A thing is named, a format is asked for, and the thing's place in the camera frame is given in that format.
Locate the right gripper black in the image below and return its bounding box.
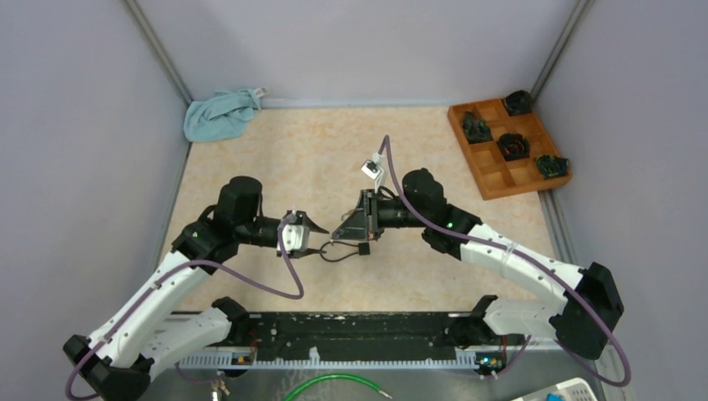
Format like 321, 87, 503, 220
333, 189, 428, 241

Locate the black cable lock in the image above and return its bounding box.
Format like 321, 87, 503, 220
319, 241, 371, 263

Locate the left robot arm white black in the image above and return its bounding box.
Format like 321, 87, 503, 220
63, 175, 326, 400

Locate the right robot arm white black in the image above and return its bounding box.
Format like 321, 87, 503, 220
331, 168, 625, 360

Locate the light blue cloth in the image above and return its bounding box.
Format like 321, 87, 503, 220
183, 87, 269, 143

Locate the dark rosette upper left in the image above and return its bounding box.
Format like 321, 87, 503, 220
462, 112, 493, 145

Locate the wooden compartment tray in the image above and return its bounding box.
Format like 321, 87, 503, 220
448, 98, 573, 201

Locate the dark rosette centre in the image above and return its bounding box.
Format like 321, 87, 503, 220
497, 133, 530, 161

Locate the dark rosette right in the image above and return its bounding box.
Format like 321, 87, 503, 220
534, 155, 569, 180

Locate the dark rosette top corner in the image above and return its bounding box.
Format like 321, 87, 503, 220
502, 90, 534, 117

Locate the white basket corner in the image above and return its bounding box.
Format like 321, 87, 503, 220
513, 378, 598, 401

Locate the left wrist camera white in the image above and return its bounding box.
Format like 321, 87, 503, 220
282, 211, 310, 256

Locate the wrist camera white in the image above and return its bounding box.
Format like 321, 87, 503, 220
361, 153, 387, 193
282, 211, 310, 256

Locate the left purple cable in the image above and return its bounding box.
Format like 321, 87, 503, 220
64, 218, 306, 401

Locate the purple cable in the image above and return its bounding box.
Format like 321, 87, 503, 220
380, 135, 632, 388
64, 218, 306, 401

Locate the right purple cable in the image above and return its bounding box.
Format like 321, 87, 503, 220
380, 135, 632, 388

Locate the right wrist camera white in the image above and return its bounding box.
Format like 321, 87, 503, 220
361, 153, 387, 193

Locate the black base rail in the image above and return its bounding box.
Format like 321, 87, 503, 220
199, 311, 523, 367

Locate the green cable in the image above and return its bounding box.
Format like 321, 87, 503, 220
283, 373, 394, 401

